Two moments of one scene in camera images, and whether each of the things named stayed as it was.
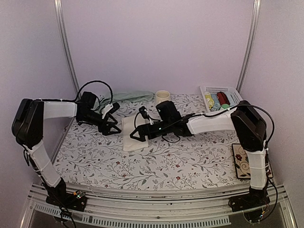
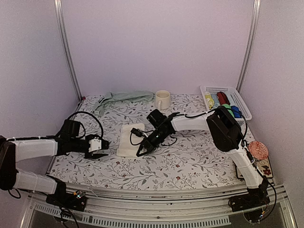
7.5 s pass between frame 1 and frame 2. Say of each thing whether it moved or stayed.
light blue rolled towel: stayed
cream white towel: moved
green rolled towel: stayed
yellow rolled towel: stayed
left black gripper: moved
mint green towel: stayed
